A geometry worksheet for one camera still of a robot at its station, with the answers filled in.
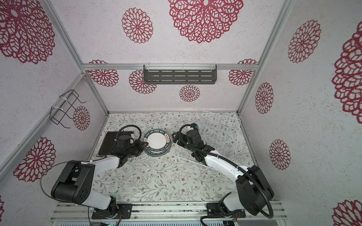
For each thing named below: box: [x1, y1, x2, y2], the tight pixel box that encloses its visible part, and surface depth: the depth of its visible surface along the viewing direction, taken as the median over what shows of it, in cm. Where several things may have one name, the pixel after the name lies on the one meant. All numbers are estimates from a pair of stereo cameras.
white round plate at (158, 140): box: [143, 129, 171, 153], surface depth 97 cm
